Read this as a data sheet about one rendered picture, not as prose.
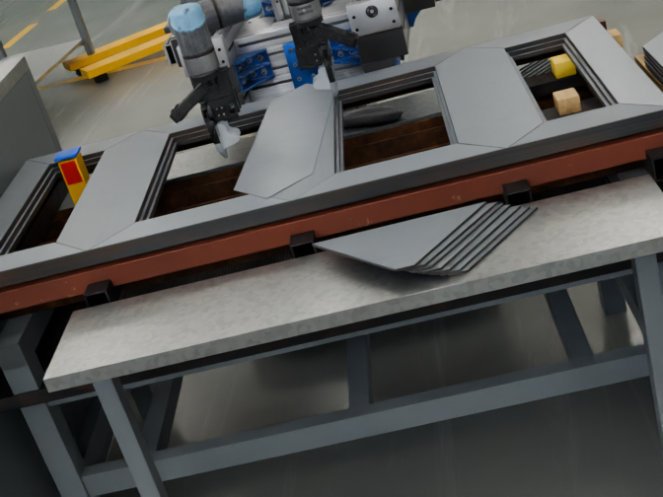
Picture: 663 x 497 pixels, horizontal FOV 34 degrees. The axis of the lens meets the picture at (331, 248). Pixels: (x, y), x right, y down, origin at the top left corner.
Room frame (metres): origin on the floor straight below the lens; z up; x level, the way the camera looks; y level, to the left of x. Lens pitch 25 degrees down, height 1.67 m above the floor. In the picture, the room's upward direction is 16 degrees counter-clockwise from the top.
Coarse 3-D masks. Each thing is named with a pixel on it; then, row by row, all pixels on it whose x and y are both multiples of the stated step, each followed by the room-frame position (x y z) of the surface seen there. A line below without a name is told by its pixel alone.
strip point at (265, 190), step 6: (312, 174) 2.15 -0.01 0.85; (276, 180) 2.17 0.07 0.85; (282, 180) 2.16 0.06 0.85; (288, 180) 2.15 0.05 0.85; (294, 180) 2.14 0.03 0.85; (252, 186) 2.18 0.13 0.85; (258, 186) 2.16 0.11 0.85; (264, 186) 2.15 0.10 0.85; (270, 186) 2.14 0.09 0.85; (276, 186) 2.13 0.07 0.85; (282, 186) 2.12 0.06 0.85; (288, 186) 2.12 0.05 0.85; (246, 192) 2.15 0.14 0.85; (252, 192) 2.14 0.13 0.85; (258, 192) 2.13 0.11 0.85; (264, 192) 2.12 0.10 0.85; (270, 192) 2.11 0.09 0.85; (276, 192) 2.10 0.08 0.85
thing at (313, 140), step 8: (304, 136) 2.40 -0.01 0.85; (312, 136) 2.38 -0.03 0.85; (320, 136) 2.37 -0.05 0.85; (272, 144) 2.41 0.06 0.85; (280, 144) 2.39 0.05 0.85; (288, 144) 2.38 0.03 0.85; (296, 144) 2.36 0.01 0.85; (304, 144) 2.35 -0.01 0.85; (312, 144) 2.33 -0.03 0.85; (320, 144) 2.31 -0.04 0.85; (256, 152) 2.39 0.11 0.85; (264, 152) 2.37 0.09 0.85; (272, 152) 2.35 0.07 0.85; (280, 152) 2.34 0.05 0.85; (248, 160) 2.35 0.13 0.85
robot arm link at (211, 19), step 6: (204, 0) 2.53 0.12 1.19; (210, 0) 2.52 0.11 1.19; (204, 6) 2.51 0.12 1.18; (210, 6) 2.51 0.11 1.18; (204, 12) 2.50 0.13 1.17; (210, 12) 2.50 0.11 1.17; (168, 18) 2.53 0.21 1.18; (210, 18) 2.50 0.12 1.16; (216, 18) 2.50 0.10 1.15; (168, 24) 2.53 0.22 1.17; (210, 24) 2.50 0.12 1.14; (216, 24) 2.50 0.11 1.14; (210, 30) 2.51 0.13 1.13; (216, 30) 2.52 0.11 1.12
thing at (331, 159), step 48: (528, 48) 2.60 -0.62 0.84; (576, 48) 2.46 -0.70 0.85; (336, 144) 2.32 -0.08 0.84; (528, 144) 1.98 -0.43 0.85; (576, 144) 1.97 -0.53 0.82; (48, 192) 2.65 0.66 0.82; (288, 192) 2.09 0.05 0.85; (336, 192) 2.03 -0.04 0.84; (384, 192) 2.02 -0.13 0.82; (144, 240) 2.08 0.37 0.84; (192, 240) 2.07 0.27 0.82
